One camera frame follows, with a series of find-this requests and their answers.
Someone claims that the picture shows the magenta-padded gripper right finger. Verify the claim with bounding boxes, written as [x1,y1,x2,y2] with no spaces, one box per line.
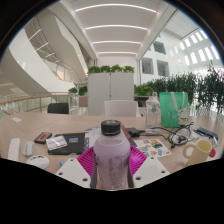
[128,145,171,189]

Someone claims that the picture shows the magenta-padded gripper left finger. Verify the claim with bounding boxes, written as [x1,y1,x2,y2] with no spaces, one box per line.
[54,146,98,189]

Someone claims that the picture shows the purple drink bottle black cap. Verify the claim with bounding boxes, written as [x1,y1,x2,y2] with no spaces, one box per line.
[90,119,132,191]

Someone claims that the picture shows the clear plastic water bottle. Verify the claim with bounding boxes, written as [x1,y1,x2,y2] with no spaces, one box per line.
[145,91,161,130]

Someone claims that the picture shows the colourful sticker sheet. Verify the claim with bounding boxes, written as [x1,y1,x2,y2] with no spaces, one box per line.
[134,138,172,159]

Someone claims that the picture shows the black tablet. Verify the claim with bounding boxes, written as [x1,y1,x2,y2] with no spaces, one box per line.
[47,132,86,156]

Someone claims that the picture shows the small white box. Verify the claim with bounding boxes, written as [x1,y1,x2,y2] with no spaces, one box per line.
[45,135,68,151]

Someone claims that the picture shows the white computer mouse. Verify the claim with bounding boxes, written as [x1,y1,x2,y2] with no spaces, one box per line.
[25,154,51,170]

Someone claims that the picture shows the standing picture card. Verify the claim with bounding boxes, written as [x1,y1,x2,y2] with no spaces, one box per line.
[83,125,103,151]

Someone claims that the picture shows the black charger block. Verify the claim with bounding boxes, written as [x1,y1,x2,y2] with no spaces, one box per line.
[125,127,146,138]

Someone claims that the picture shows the black and orange case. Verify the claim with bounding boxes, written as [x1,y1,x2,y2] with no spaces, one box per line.
[33,131,53,145]

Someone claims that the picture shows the small white oval device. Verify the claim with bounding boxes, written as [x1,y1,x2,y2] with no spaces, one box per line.
[22,140,36,157]

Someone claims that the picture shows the cream yellow mug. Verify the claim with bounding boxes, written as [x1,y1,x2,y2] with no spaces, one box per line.
[181,138,213,167]

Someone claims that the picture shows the black office chair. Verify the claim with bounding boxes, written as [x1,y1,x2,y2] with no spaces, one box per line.
[46,102,70,115]

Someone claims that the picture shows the green tote bag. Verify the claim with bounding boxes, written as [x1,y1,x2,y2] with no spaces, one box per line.
[158,91,191,129]

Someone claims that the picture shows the white chair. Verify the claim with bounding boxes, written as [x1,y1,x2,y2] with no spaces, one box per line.
[103,99,141,118]

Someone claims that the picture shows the low green planter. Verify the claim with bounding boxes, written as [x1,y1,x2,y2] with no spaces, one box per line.
[134,83,154,98]

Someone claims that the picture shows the glass railing wooden handrail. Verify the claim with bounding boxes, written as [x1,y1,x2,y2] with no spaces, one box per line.
[0,93,79,116]

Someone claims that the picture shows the white cabinet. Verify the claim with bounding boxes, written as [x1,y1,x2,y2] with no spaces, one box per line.
[87,72,136,117]

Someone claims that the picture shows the tall green hedge plants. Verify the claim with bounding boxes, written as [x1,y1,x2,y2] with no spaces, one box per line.
[146,64,224,114]

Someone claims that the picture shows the green plants on cabinet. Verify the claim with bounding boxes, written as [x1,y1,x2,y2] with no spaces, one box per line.
[86,64,136,75]

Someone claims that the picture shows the ceiling light strips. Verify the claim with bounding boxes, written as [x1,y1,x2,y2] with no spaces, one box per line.
[74,3,158,56]

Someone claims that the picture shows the black cable bundle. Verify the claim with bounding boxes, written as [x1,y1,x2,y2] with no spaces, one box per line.
[151,121,196,150]

